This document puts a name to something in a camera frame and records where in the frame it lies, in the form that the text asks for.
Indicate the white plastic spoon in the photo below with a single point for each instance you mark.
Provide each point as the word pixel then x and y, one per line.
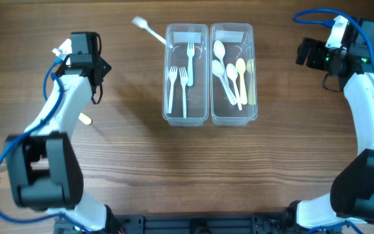
pixel 233 75
pixel 231 97
pixel 219 51

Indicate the yellow plastic fork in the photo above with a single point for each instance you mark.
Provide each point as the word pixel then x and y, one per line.
pixel 86 120

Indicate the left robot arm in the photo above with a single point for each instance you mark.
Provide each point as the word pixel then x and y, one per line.
pixel 43 170

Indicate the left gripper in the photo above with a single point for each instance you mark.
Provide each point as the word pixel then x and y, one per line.
pixel 104 65

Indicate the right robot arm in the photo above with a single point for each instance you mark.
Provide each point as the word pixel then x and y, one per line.
pixel 350 201

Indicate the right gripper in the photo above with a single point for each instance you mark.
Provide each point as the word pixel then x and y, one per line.
pixel 317 47

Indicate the clear plastic container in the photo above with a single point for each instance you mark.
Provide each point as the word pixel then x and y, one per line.
pixel 238 40
pixel 178 35

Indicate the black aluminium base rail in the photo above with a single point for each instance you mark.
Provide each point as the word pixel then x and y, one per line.
pixel 237 224

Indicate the white plastic fork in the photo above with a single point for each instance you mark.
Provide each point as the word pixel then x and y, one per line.
pixel 173 72
pixel 143 24
pixel 184 81

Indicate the yellow plastic spoon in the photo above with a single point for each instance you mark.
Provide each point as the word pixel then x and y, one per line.
pixel 241 69

